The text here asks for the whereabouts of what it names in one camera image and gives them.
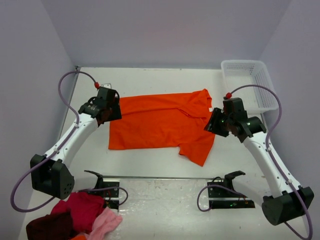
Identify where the dark maroon t shirt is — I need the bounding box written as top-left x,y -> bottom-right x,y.
26,213 -> 76,240

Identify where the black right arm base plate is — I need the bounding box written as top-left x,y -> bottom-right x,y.
207,187 -> 256,210

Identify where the crimson red t shirt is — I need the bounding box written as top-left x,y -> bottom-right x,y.
51,192 -> 105,234

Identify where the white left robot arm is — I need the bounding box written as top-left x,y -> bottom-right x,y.
30,86 -> 122,200

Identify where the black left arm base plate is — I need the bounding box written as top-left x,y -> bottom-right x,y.
98,179 -> 120,210

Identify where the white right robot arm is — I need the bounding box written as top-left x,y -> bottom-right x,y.
204,97 -> 314,226

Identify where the white plastic basket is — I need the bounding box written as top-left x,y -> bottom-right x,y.
220,60 -> 279,114

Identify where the orange red cloth piece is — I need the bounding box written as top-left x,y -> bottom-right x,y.
71,233 -> 88,240

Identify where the orange t shirt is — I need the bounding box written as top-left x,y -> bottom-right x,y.
108,89 -> 215,167

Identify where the pink t shirt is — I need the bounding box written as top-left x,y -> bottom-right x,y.
86,207 -> 123,240

